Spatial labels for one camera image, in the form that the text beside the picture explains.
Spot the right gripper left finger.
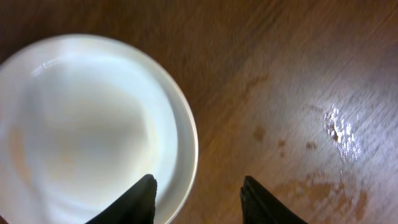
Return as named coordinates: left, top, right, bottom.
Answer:
left=86, top=174, right=157, bottom=224

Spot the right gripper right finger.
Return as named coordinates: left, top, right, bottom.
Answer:
left=239, top=175, right=307, bottom=224

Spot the cream plate with ketchup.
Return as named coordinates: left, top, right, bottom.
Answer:
left=1, top=34, right=198, bottom=223

